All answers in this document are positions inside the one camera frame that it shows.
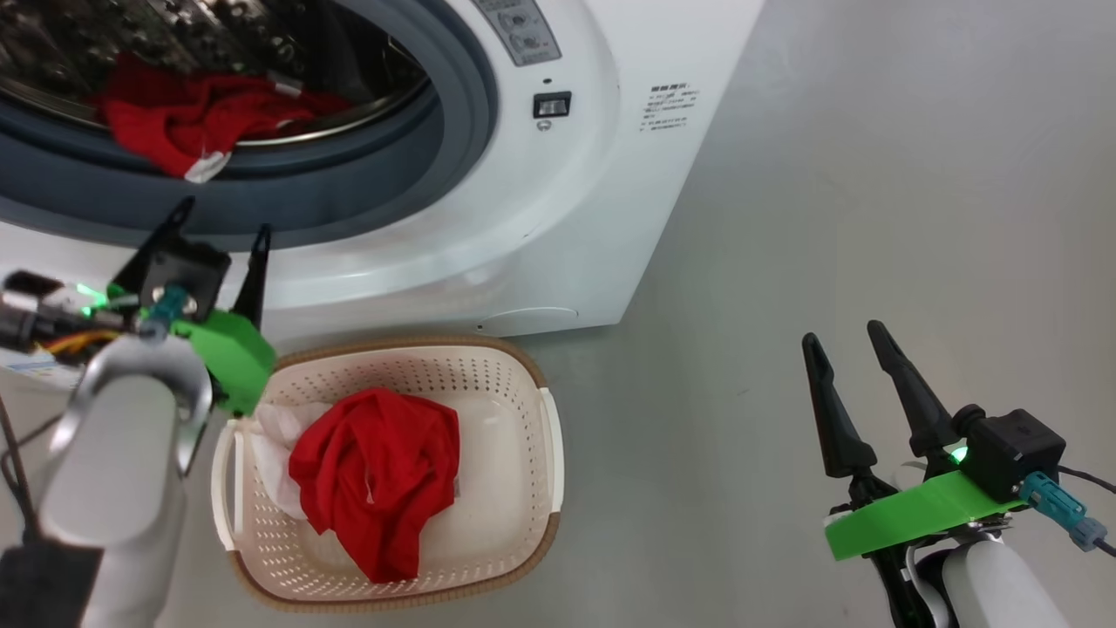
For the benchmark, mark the printed text label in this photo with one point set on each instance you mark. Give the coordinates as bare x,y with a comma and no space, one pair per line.
670,106

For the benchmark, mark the plain red garment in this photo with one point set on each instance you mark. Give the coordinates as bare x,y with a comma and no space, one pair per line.
375,488

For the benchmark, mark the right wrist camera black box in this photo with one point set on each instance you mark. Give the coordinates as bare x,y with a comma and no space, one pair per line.
1016,453

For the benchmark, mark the cream perforated basket brown rim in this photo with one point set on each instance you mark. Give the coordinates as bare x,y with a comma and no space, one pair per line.
514,488

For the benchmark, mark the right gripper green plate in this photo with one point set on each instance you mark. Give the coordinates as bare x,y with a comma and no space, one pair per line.
924,515

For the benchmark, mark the red garment with white stripes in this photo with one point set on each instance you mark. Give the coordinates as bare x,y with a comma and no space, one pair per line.
174,122

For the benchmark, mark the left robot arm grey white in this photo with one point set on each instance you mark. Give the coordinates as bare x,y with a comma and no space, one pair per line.
113,488

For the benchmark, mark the grey warning label panel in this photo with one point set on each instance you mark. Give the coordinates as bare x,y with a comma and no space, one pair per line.
523,35

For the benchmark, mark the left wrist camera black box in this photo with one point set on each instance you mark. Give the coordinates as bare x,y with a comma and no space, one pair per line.
187,266

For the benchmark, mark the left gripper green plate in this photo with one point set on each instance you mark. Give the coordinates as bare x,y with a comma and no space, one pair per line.
231,358

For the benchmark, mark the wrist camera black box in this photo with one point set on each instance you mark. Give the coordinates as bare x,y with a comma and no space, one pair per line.
1016,453
187,266

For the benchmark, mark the grey rubber door gasket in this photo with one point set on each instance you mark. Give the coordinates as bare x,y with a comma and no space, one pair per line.
349,192

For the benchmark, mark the white front-load washing machine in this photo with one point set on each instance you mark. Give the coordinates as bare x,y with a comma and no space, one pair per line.
593,218

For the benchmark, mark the perforated steel washer drum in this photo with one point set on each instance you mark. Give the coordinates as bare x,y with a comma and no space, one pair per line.
52,35

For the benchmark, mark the black door latch socket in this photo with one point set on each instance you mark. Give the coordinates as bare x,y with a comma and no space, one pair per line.
552,105

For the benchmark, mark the blue white energy label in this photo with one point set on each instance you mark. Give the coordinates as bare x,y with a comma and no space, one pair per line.
35,370

